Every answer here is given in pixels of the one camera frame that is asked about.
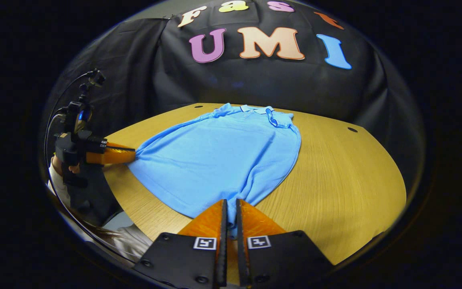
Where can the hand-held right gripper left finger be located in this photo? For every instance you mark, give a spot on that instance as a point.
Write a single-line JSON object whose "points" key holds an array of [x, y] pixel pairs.
{"points": [[221, 241]]}

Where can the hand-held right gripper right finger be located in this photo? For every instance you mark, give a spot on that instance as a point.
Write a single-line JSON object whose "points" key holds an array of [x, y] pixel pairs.
{"points": [[241, 241]]}

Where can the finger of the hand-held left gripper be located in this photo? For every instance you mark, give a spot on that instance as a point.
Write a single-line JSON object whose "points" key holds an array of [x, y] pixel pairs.
{"points": [[110, 156], [120, 146]]}

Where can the light blue T-shirt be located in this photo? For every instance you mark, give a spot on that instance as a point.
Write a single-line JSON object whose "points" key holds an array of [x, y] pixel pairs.
{"points": [[223, 156]]}

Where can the person's white clothing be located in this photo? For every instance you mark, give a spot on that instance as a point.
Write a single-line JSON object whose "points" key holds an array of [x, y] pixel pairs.
{"points": [[134, 243]]}

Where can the black backdrop cloth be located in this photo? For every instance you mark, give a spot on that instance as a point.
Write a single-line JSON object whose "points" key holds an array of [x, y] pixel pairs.
{"points": [[263, 84]]}

